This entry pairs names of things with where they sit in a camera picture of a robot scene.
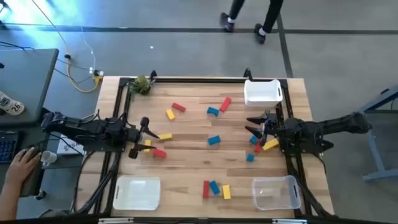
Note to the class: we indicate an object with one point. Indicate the yellow wooden block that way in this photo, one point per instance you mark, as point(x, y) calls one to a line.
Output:
point(165, 136)
point(148, 142)
point(170, 114)
point(226, 191)
point(270, 144)

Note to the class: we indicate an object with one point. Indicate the person's leg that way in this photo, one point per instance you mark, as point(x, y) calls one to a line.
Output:
point(273, 14)
point(237, 7)

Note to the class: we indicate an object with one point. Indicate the dark grey desk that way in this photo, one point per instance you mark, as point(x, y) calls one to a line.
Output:
point(31, 133)

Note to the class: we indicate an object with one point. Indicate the black keyboard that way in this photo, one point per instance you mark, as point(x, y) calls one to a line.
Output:
point(7, 147)

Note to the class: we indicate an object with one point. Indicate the person's hand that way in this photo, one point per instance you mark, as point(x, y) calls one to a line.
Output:
point(21, 166)

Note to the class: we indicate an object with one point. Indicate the person's forearm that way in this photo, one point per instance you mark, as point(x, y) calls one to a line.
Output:
point(9, 202)

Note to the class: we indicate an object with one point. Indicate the small white plastic bin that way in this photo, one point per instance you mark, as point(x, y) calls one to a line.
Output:
point(261, 93)

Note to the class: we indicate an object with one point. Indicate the red wooden block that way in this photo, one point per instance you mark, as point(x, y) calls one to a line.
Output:
point(206, 189)
point(257, 148)
point(225, 104)
point(178, 107)
point(159, 153)

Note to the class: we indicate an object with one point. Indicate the black caster wheel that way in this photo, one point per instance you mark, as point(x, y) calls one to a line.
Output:
point(40, 195)

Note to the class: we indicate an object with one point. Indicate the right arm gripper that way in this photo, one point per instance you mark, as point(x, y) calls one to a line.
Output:
point(273, 124)

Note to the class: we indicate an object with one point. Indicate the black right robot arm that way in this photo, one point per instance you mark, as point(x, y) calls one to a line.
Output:
point(335, 124)

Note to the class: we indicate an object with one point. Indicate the person's shoe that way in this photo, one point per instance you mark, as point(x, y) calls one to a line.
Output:
point(260, 34)
point(227, 22)

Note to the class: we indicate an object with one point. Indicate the power outlet with plugs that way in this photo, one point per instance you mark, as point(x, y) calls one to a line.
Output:
point(97, 73)

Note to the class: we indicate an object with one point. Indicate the white cup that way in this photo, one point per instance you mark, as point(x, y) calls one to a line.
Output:
point(48, 157)

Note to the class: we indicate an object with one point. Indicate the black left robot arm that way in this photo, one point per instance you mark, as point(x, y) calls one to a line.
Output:
point(77, 126)

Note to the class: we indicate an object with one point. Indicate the blue wooden block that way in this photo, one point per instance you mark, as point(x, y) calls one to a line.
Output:
point(252, 140)
point(250, 157)
point(213, 111)
point(214, 140)
point(214, 187)

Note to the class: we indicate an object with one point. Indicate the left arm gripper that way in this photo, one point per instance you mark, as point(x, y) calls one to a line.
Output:
point(133, 136)

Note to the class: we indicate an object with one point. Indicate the small green potted plant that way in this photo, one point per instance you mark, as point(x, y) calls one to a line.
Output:
point(142, 85)

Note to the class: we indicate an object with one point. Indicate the clear plastic bin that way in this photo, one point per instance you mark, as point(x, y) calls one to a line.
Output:
point(273, 194)

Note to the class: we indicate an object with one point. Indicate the blue-grey table frame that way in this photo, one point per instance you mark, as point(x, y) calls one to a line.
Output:
point(374, 149)

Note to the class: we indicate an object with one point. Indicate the black frame bracket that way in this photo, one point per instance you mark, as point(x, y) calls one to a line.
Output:
point(247, 73)
point(152, 74)

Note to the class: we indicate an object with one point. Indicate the large white plastic bin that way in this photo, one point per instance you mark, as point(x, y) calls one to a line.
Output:
point(136, 193)

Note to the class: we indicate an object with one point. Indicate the silver metal bracket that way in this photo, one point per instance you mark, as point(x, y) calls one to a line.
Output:
point(115, 221)
point(289, 221)

